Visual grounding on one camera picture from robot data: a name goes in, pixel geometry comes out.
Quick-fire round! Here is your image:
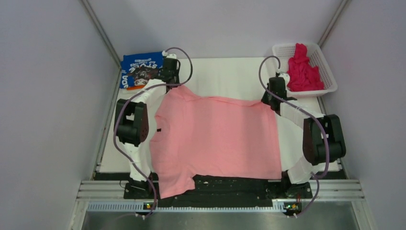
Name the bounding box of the light pink t-shirt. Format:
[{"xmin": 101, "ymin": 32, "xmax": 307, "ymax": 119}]
[{"xmin": 149, "ymin": 86, "xmax": 282, "ymax": 198}]

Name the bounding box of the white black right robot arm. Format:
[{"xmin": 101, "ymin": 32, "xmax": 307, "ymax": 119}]
[{"xmin": 261, "ymin": 76, "xmax": 346, "ymax": 197}]

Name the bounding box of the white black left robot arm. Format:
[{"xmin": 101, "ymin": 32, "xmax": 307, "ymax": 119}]
[{"xmin": 113, "ymin": 54, "xmax": 180, "ymax": 198}]

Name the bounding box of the magenta t-shirt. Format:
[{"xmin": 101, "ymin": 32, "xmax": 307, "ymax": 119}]
[{"xmin": 287, "ymin": 43, "xmax": 324, "ymax": 92}]

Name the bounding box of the folded white orange t-shirt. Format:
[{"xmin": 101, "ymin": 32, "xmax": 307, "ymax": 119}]
[{"xmin": 120, "ymin": 85, "xmax": 145, "ymax": 94}]

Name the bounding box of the folded blue printed t-shirt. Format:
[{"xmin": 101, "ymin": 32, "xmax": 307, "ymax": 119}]
[{"xmin": 119, "ymin": 52, "xmax": 163, "ymax": 89}]

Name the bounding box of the white plastic laundry basket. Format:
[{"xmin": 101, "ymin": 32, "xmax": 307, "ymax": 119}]
[{"xmin": 272, "ymin": 43, "xmax": 338, "ymax": 98}]

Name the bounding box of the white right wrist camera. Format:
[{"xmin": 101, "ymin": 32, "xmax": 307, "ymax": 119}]
[{"xmin": 275, "ymin": 72, "xmax": 291, "ymax": 87}]

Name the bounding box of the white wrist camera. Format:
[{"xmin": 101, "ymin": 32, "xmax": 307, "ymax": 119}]
[
  {"xmin": 162, "ymin": 51, "xmax": 177, "ymax": 59},
  {"xmin": 275, "ymin": 72, "xmax": 291, "ymax": 87}
]

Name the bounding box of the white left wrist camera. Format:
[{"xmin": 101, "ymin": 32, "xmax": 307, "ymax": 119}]
[{"xmin": 162, "ymin": 51, "xmax": 177, "ymax": 59}]

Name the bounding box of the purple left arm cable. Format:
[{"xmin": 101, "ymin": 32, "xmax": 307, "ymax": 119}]
[{"xmin": 113, "ymin": 46, "xmax": 193, "ymax": 219}]

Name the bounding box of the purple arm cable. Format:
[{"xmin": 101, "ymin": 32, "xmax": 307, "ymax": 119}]
[
  {"xmin": 258, "ymin": 55, "xmax": 330, "ymax": 219},
  {"xmin": 113, "ymin": 46, "xmax": 193, "ymax": 219}
]

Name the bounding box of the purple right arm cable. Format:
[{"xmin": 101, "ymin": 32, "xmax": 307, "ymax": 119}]
[{"xmin": 258, "ymin": 55, "xmax": 330, "ymax": 219}]

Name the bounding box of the aluminium rail frame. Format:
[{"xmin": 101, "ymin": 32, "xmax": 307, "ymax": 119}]
[{"xmin": 69, "ymin": 179, "xmax": 377, "ymax": 230}]

